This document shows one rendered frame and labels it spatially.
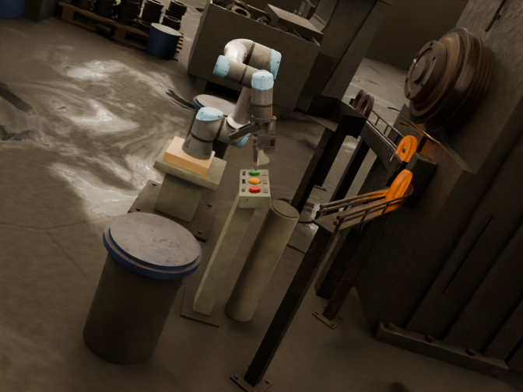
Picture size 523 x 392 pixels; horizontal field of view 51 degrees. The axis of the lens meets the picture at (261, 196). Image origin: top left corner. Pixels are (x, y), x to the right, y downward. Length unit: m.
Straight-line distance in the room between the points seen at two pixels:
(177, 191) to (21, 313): 1.02
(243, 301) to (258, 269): 0.16
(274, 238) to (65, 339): 0.81
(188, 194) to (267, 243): 0.73
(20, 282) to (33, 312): 0.16
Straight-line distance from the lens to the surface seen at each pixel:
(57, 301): 2.14
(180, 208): 2.78
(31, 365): 1.91
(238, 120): 2.60
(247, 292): 2.24
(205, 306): 2.25
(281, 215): 2.07
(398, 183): 2.25
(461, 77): 2.53
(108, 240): 1.75
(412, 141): 2.75
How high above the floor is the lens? 1.37
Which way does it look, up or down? 23 degrees down
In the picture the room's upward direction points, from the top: 24 degrees clockwise
